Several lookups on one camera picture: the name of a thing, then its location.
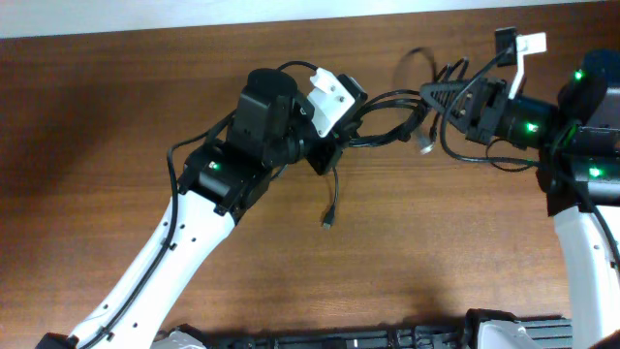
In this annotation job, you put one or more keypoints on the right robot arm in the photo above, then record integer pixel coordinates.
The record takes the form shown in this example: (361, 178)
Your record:
(578, 168)

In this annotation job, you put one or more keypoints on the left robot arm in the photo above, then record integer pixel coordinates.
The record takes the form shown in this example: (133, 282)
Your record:
(274, 124)

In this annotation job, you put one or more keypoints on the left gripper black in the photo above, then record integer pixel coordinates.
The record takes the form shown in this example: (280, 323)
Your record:
(330, 142)

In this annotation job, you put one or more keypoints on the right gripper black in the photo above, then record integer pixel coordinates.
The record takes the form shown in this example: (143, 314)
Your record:
(484, 95)

